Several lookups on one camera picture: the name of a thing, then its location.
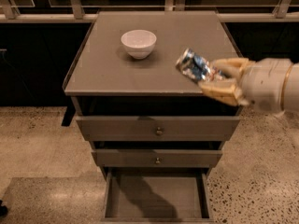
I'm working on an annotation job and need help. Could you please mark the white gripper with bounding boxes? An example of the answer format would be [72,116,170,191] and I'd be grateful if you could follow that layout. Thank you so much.
[199,58,293,114]

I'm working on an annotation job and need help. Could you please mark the blue silver redbull can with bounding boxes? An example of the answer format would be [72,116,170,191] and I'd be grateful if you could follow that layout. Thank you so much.
[176,49,226,83]

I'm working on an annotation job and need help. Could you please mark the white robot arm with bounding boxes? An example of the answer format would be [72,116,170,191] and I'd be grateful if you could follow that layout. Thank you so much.
[199,58,299,114]

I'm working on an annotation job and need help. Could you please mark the brass top drawer knob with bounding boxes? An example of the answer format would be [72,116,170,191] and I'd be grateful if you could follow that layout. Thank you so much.
[156,127,164,136]

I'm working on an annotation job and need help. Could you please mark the brass drawer knob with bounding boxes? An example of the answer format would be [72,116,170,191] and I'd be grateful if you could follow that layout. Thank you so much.
[155,158,161,165]
[156,127,164,136]

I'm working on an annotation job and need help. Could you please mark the grey drawer cabinet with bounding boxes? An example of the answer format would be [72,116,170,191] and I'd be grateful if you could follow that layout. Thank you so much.
[64,11,239,174]

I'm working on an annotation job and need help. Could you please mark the brass middle drawer knob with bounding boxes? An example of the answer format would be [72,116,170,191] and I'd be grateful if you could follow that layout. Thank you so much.
[155,158,161,165]

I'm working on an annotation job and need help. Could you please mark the grey top drawer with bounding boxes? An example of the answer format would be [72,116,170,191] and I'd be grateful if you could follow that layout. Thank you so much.
[76,116,240,142]

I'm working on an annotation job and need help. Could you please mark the grey middle drawer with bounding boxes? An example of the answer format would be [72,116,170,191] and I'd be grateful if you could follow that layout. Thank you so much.
[92,149,222,168]

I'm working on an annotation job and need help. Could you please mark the grey open bottom drawer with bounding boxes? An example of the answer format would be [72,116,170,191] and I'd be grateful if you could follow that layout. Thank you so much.
[102,169,216,224]

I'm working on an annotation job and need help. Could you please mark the metal window railing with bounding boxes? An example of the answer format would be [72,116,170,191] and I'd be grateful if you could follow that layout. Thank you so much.
[0,0,299,22]

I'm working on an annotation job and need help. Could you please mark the white ceramic bowl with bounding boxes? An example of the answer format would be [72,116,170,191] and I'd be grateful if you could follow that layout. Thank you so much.
[121,30,157,60]

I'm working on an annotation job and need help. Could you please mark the black shoe tip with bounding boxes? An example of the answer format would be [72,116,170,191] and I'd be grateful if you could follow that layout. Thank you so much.
[0,200,8,217]

